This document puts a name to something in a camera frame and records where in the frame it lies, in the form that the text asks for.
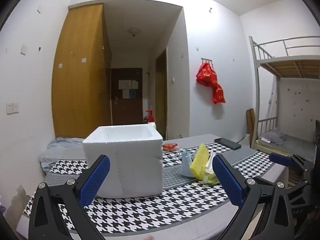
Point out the white wall cover plate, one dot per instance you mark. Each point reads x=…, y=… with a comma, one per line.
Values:
x=39, y=9
x=24, y=49

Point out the wooden boards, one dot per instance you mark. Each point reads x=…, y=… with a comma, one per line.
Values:
x=250, y=127

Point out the dark brown door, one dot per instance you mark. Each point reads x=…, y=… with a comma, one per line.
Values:
x=125, y=110

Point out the white bottle with red pump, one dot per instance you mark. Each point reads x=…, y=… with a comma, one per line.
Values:
x=150, y=118

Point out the metal bunk bed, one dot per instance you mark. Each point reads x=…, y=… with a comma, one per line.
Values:
x=257, y=80

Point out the metal wall hook rack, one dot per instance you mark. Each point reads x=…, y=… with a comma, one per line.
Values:
x=207, y=60

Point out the yellow mesh sponge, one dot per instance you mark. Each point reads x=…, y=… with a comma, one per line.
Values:
x=198, y=161

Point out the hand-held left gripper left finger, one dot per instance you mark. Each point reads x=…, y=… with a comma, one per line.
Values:
x=95, y=180

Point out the white paper notice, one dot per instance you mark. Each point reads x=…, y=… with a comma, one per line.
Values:
x=134, y=84
x=125, y=84
x=125, y=93

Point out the wooden wardrobe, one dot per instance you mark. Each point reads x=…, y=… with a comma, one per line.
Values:
x=77, y=80

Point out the red snack packet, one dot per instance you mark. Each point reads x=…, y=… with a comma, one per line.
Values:
x=170, y=147

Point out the white foam box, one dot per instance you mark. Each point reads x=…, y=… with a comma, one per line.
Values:
x=135, y=165

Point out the red plastic bag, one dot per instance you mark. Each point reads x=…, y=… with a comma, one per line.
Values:
x=205, y=75
x=218, y=93

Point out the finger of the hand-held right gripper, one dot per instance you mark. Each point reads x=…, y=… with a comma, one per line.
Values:
x=280, y=159
x=296, y=187

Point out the wooden side door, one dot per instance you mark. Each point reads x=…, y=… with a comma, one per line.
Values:
x=161, y=97

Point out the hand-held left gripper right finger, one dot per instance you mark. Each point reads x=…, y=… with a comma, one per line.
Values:
x=227, y=180

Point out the blue paper notice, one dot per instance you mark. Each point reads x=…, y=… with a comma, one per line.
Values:
x=133, y=93

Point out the white wall switch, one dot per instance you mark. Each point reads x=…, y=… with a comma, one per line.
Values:
x=16, y=107
x=9, y=108

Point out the blue-grey bedding bundle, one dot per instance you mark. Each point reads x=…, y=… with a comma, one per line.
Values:
x=62, y=150

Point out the green and white plastic bag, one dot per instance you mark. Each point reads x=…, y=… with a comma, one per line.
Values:
x=208, y=176

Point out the houndstooth blanket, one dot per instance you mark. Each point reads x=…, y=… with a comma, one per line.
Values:
x=150, y=210

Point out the black smartphone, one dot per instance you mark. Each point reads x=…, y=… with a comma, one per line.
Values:
x=228, y=143

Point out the round ceiling lamp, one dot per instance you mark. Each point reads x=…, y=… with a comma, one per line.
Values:
x=134, y=31

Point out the grey folded clothes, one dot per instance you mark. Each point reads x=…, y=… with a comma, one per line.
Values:
x=275, y=137

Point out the light blue small bag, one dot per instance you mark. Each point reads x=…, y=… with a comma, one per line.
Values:
x=184, y=163

